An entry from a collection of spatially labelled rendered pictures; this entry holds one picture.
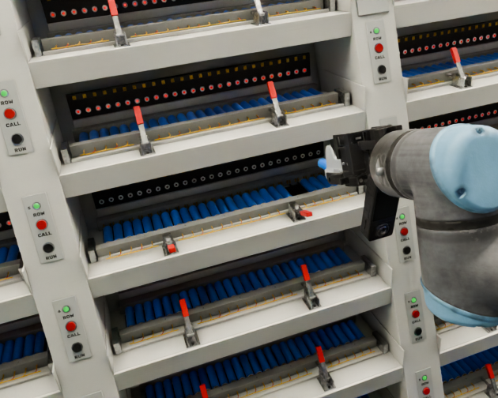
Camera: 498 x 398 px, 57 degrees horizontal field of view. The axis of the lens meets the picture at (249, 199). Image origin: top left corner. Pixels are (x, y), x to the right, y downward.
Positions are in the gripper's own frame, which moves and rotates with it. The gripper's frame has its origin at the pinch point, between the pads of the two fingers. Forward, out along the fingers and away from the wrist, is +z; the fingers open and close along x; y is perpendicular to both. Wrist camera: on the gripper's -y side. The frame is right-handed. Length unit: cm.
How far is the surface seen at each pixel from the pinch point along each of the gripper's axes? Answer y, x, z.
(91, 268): -9.1, 46.3, 13.7
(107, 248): -6.3, 42.8, 15.4
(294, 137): 7.4, 2.7, 11.5
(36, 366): -26, 61, 17
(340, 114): 9.9, -7.9, 11.6
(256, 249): -13.1, 14.6, 12.4
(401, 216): -14.0, -18.0, 11.3
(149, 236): -6.0, 34.5, 15.4
